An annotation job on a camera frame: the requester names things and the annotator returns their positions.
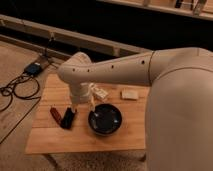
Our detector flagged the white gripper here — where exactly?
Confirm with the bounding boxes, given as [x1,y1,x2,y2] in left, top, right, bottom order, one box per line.
[69,83,95,114]

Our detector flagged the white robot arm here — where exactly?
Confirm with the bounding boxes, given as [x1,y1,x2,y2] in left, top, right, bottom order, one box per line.
[58,47,213,171]

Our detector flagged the dark ceramic bowl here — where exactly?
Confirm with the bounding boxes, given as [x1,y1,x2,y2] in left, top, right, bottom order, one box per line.
[88,103,122,136]

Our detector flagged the white patterned box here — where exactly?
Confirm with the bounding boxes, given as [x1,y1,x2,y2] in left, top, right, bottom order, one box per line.
[90,84,109,101]

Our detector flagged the black object on table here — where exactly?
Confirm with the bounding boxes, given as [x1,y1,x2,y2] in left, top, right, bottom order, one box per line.
[60,108,75,129]

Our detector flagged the wooden table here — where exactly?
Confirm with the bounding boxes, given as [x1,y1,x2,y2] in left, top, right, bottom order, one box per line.
[25,74,149,154]

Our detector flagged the beige sponge block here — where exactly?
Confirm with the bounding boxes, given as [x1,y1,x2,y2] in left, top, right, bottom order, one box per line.
[121,89,139,100]

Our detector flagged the blue power adapter box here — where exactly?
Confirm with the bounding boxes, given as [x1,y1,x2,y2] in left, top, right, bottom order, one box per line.
[24,63,42,76]

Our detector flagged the black floor cables left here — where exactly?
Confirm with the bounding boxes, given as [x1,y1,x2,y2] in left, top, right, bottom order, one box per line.
[0,73,42,145]

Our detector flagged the wooden rail beam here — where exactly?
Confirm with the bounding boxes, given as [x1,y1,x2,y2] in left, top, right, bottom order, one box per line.
[0,14,149,57]

